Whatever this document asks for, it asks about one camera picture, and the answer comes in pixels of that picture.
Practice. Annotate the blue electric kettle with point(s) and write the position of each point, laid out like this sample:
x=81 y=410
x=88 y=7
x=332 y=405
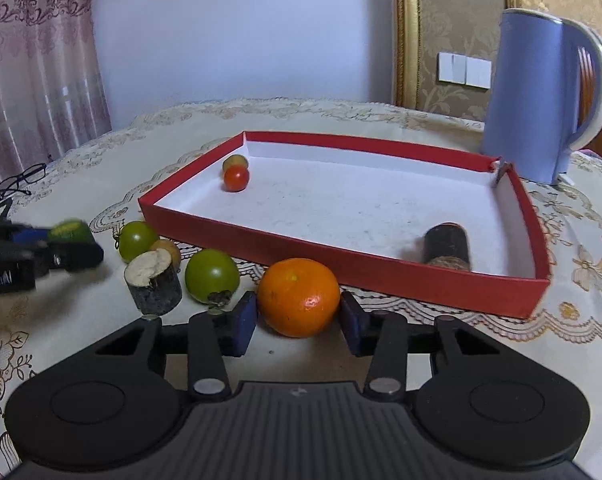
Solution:
x=526 y=95

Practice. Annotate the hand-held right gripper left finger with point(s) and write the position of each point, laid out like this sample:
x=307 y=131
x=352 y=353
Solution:
x=242 y=325

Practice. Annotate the green cucumber piece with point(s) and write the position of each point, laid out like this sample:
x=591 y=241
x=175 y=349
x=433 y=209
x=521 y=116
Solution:
x=71 y=230

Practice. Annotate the gold wall moulding frame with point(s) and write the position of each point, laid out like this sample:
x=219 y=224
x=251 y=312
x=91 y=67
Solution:
x=406 y=35

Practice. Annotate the red cherry tomato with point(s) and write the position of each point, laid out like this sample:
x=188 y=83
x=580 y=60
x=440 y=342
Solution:
x=236 y=179

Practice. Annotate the black eyeglasses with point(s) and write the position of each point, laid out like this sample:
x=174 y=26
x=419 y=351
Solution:
x=33 y=172

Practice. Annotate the pink patterned curtain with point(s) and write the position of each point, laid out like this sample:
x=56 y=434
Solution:
x=31 y=60

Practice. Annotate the large green tomato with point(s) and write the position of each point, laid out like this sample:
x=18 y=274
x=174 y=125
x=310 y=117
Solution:
x=211 y=272

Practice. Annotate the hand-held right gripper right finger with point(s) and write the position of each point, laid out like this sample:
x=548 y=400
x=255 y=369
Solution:
x=353 y=327

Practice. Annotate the red shallow cardboard box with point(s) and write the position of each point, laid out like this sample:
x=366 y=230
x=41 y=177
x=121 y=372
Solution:
x=356 y=200

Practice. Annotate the brown kiwi fruit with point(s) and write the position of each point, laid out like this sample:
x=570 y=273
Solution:
x=168 y=248

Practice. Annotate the small green tomato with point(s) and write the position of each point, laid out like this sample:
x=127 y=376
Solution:
x=136 y=240

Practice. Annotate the white wall switch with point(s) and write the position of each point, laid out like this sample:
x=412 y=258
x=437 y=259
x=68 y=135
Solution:
x=451 y=67
x=479 y=72

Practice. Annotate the dark sugarcane piece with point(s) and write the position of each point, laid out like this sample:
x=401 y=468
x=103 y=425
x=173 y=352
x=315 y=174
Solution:
x=446 y=245

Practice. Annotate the dark eggplant piece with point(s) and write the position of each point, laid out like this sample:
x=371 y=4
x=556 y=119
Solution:
x=153 y=290

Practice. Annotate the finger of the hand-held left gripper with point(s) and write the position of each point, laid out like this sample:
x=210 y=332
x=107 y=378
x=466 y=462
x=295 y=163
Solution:
x=78 y=256
x=28 y=236

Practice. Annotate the orange mandarin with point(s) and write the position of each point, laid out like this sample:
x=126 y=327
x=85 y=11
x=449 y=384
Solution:
x=298 y=297

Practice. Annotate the brown longan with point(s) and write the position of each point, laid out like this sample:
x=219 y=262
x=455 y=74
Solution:
x=233 y=161

